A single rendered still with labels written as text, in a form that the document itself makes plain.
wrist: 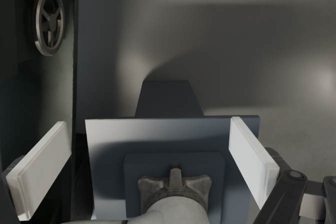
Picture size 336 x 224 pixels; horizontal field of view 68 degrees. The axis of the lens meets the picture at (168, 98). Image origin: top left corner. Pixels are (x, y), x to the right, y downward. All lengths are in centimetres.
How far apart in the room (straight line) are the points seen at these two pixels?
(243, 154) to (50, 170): 13
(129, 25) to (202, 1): 38
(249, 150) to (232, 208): 64
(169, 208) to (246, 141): 42
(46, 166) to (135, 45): 118
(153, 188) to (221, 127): 23
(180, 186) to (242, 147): 44
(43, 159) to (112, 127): 47
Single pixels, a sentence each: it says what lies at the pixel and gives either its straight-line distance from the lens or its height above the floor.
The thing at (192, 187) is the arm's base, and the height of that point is 82.
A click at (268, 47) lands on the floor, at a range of 145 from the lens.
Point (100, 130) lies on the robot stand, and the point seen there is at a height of 75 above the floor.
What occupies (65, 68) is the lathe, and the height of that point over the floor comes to 54.
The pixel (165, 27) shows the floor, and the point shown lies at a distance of 132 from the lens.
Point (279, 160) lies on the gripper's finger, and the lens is 17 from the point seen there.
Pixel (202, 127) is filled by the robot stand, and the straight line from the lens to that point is 64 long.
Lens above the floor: 132
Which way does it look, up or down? 71 degrees down
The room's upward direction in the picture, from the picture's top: 174 degrees clockwise
